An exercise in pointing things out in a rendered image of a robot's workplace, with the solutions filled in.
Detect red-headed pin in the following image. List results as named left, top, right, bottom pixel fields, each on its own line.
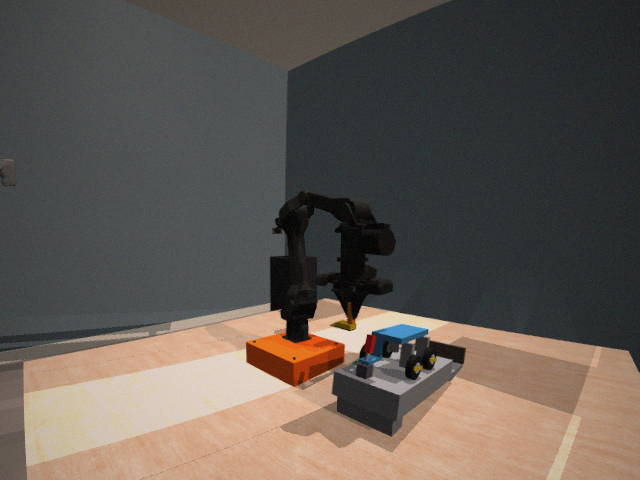
left=364, top=335, right=376, bottom=360

